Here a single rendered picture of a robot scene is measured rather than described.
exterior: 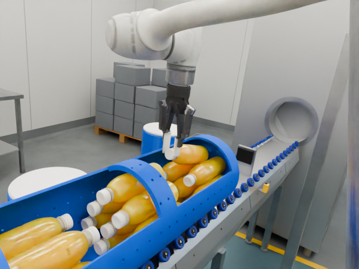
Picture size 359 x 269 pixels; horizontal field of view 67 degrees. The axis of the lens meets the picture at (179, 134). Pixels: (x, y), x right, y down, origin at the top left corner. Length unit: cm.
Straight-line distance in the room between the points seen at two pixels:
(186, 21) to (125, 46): 16
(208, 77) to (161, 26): 510
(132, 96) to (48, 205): 344
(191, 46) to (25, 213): 62
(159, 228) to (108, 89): 386
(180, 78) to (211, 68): 490
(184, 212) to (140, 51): 45
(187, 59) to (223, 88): 484
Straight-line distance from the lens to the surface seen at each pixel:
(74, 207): 88
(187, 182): 95
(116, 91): 436
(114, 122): 448
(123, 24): 70
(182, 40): 79
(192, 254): 103
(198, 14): 63
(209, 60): 573
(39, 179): 115
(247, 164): 154
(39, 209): 82
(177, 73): 81
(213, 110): 576
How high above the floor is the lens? 156
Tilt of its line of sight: 18 degrees down
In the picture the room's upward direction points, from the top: 7 degrees clockwise
